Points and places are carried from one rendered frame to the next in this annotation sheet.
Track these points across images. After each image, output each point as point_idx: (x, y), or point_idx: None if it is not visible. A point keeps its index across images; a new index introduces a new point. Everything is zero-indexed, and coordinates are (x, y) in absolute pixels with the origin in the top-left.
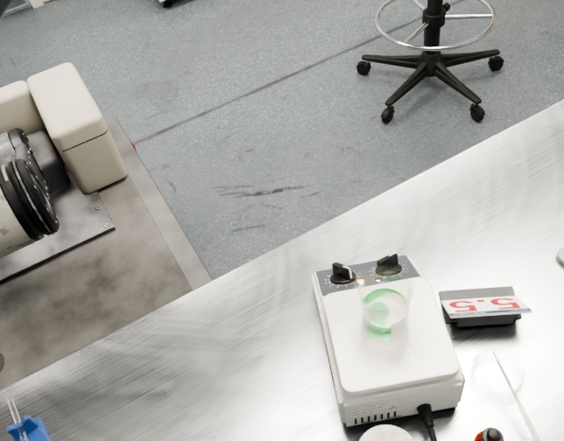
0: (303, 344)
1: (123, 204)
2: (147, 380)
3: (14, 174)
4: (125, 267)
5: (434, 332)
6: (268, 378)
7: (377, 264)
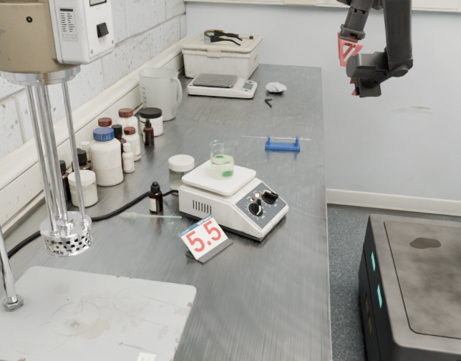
0: None
1: None
2: (290, 168)
3: None
4: None
5: (202, 181)
6: None
7: (265, 215)
